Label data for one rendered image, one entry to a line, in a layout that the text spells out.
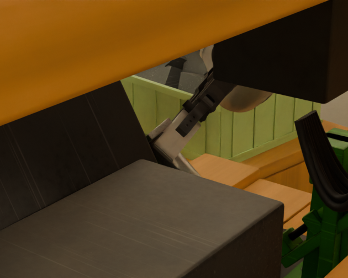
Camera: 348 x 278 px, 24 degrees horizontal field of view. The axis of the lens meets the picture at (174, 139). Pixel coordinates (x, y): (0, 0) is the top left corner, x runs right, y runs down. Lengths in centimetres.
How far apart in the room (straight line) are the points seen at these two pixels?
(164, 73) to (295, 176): 48
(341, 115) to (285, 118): 257
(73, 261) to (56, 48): 44
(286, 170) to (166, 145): 112
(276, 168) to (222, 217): 127
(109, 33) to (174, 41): 4
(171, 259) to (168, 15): 41
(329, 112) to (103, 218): 395
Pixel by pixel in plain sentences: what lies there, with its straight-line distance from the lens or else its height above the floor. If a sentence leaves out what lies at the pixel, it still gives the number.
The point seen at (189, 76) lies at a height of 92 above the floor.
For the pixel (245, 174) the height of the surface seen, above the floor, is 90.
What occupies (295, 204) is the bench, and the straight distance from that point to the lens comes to 158.
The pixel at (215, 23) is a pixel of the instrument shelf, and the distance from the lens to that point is 32.
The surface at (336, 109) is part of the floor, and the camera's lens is 471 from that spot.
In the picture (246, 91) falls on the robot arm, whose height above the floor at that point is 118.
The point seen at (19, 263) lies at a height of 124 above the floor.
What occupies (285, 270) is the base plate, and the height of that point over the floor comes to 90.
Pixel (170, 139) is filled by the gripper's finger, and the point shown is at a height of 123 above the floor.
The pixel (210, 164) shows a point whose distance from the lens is 169.
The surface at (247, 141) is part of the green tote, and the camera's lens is 198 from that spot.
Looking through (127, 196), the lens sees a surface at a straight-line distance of 79.
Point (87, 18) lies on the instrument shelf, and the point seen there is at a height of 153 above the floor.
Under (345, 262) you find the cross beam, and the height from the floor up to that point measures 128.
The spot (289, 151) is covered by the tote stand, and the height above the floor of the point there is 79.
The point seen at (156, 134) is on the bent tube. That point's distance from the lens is 94.
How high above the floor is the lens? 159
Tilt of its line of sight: 22 degrees down
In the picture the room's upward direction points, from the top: straight up
